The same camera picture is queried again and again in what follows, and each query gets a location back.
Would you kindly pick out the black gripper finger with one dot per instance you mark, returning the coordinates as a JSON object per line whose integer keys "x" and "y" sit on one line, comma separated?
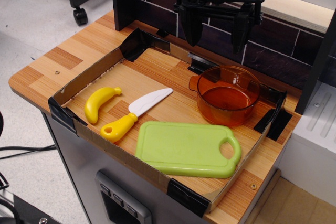
{"x": 241, "y": 29}
{"x": 192, "y": 24}

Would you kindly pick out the yellow handled white toy knife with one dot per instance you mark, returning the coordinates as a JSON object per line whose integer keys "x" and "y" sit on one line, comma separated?
{"x": 116, "y": 130}

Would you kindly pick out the orange transparent plastic pot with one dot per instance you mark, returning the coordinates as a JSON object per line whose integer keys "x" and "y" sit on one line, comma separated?
{"x": 226, "y": 95}

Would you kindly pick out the cardboard fence with black tape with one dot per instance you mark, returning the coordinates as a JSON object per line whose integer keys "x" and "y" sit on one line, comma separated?
{"x": 136, "y": 146}

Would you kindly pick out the yellow toy banana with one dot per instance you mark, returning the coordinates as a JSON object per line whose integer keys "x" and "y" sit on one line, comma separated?
{"x": 96, "y": 100}

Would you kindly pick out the green plastic cutting board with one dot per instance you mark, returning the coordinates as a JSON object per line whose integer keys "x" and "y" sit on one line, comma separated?
{"x": 186, "y": 149}

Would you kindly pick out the grey oven control panel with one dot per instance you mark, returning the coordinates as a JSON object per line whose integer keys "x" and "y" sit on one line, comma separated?
{"x": 120, "y": 206}

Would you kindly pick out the black equipment bottom left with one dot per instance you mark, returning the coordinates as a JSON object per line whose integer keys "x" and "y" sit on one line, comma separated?
{"x": 16, "y": 210}

